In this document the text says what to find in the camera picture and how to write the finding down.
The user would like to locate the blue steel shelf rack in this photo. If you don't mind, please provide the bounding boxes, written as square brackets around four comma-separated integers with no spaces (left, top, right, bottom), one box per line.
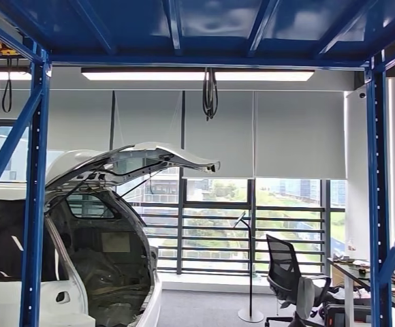
[0,0,395,327]

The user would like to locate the white car tailgate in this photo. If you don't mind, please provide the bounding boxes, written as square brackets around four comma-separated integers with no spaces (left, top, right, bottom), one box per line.
[46,142,221,200]

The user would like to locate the grey roller blind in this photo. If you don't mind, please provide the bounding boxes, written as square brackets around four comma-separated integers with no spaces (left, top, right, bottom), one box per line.
[255,91,347,181]
[115,91,181,150]
[48,90,112,155]
[0,89,32,122]
[184,91,254,179]

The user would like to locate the long white ceiling lamp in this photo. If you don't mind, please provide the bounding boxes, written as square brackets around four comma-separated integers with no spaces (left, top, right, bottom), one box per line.
[81,67,316,83]
[0,71,33,82]

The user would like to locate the grey window railing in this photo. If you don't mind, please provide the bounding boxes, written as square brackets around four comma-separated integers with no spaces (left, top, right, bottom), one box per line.
[133,202,346,275]

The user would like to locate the black mesh office chair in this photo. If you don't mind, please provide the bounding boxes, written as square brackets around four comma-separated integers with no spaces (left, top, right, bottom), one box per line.
[265,234,334,327]

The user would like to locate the black pole floor stand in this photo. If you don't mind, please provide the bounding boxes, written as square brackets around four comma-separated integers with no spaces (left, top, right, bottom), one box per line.
[233,211,264,324]

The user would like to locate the grey cloth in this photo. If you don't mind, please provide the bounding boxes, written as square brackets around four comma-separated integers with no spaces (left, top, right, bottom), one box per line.
[295,277,316,322]

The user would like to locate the dark top desk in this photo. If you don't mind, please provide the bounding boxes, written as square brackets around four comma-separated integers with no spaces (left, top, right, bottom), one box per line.
[326,257,395,327]

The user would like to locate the black equipment case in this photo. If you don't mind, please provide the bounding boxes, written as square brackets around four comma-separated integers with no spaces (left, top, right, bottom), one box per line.
[323,303,371,327]

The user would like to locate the white car body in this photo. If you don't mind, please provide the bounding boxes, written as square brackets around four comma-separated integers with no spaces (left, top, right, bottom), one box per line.
[0,183,162,327]

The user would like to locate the black hanging cable bundle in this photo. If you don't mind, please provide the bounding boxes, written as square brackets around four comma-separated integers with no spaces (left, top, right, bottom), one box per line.
[202,67,219,122]

